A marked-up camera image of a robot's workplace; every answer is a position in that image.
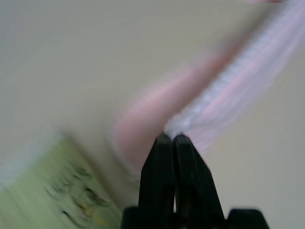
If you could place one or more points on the pink towel with white hem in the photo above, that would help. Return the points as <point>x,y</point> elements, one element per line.
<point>250,78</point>

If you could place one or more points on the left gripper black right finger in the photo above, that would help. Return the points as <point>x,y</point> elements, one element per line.
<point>195,186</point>

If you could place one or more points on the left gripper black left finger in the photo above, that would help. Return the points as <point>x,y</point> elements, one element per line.
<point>157,179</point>

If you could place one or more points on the folded green towel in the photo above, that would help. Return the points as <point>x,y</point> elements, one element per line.
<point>59,179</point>

